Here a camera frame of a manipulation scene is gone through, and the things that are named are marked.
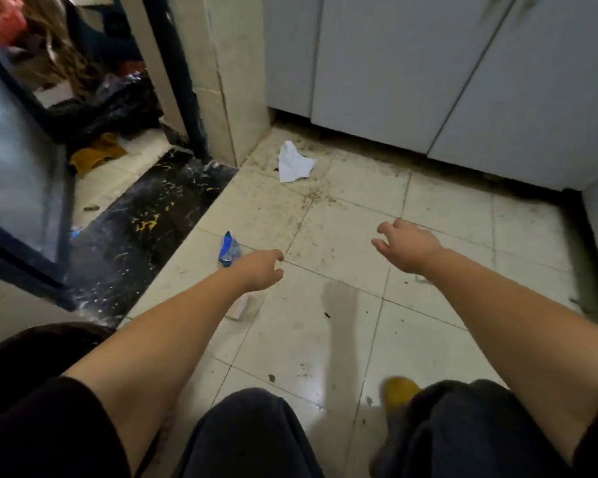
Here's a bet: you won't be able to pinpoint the person's left hand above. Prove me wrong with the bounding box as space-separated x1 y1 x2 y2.
227 249 285 293

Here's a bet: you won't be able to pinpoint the person's right hand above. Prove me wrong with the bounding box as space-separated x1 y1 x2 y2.
371 218 444 275

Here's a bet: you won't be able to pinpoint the person's right forearm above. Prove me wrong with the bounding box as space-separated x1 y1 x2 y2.
418 248 598 464

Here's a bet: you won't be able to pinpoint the person's left forearm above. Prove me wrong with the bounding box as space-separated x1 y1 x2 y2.
64 266 252 473

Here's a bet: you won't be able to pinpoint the blue and white plastic wrapper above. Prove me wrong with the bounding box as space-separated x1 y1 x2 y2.
218 231 243 268

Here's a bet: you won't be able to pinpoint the white paper scrap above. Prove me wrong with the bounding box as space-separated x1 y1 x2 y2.
225 292 252 321

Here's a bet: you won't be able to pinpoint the crumpled white paper tissue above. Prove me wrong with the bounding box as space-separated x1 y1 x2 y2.
278 140 318 184

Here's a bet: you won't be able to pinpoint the yellow slipper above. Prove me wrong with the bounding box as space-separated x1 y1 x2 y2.
382 376 422 415

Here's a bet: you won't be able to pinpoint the person's dark trousers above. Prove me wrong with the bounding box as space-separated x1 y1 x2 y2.
0 322 574 478

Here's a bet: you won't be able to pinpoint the white cabinet door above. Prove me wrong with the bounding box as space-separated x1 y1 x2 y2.
428 0 598 192
262 0 325 119
311 0 519 155

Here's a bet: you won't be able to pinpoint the yellow cloth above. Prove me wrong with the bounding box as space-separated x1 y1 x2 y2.
70 132 128 178

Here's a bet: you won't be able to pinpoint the black garbage bag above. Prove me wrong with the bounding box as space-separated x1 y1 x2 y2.
45 72 163 145

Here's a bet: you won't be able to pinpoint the red plastic bag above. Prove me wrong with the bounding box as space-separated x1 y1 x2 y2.
0 0 29 47

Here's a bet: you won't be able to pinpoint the dark door frame post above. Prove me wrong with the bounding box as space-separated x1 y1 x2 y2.
141 0 211 161

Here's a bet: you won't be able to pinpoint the glass door with dark frame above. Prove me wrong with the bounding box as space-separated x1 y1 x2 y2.
0 25 76 300

